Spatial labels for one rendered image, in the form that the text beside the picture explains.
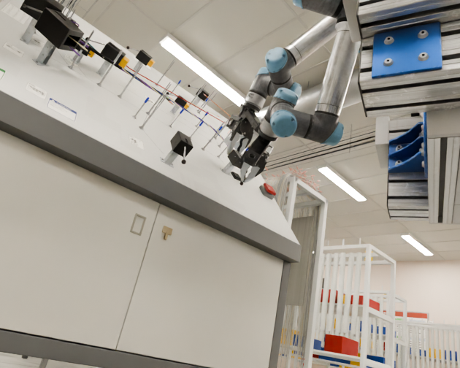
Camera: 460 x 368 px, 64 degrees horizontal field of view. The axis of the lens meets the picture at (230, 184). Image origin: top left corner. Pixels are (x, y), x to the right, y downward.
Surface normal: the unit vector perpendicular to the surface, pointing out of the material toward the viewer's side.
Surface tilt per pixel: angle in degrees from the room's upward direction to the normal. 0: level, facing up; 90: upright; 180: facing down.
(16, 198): 90
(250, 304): 90
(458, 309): 90
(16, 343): 90
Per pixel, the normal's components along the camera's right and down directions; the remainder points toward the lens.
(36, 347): 0.65, -0.19
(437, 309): -0.70, -0.42
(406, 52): -0.43, -0.45
